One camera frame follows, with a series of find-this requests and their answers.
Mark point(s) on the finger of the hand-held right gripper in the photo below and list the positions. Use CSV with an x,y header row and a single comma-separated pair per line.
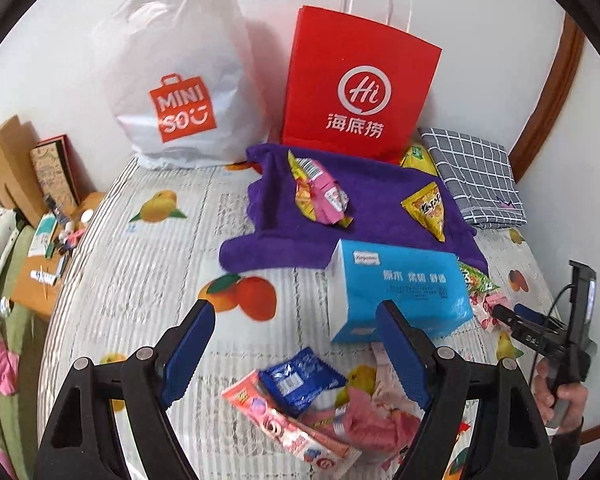
x,y
530,311
517,327

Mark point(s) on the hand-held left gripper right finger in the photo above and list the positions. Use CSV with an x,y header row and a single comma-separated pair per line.
x,y
400,355

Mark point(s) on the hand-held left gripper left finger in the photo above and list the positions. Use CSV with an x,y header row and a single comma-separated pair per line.
x,y
190,355

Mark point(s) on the pink candy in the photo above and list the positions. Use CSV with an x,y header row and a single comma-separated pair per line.
x,y
487,310

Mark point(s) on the white pink jelly packet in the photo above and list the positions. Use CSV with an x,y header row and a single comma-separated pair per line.
x,y
380,420

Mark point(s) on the blue snack packet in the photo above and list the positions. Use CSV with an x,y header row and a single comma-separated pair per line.
x,y
300,375

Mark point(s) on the person's right forearm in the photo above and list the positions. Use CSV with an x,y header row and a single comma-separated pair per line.
x,y
567,452

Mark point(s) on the person's right hand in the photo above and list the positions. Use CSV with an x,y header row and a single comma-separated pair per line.
x,y
575,402

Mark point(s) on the green colourful snack packet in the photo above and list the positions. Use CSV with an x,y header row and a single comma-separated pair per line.
x,y
475,280

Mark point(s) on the blue tissue pack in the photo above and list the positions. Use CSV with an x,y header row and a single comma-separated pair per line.
x,y
405,285

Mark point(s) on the fruit print bed mat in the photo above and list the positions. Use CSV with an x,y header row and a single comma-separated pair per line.
x,y
145,270

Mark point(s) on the long pink red snack packet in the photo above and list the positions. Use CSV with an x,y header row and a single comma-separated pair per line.
x,y
280,425

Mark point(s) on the yellow triangular snack packet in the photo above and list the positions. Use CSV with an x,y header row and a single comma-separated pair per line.
x,y
427,207

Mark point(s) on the grey checked folded cloth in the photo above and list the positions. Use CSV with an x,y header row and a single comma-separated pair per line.
x,y
475,175

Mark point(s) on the purple towel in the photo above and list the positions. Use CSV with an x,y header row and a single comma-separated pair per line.
x,y
380,195

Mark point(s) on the small white tube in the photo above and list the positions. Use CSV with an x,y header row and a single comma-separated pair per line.
x,y
44,276

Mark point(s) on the wooden bedside table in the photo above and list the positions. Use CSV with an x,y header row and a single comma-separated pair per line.
x,y
35,260

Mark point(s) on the yellow green snack packet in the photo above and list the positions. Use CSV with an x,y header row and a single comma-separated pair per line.
x,y
416,160

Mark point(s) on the yellow orange snack packet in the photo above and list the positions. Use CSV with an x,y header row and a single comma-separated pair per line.
x,y
302,192

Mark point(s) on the green white tube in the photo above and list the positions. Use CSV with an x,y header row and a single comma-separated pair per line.
x,y
44,232

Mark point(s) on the patterned book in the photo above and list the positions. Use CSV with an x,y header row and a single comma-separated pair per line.
x,y
55,170

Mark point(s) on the white plastic shopping bag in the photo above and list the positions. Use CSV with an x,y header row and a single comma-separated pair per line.
x,y
180,50

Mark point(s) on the red paper bag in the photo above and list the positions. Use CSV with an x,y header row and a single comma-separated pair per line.
x,y
330,45

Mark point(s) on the wooden door frame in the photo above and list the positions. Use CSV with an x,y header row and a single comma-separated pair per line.
x,y
555,85

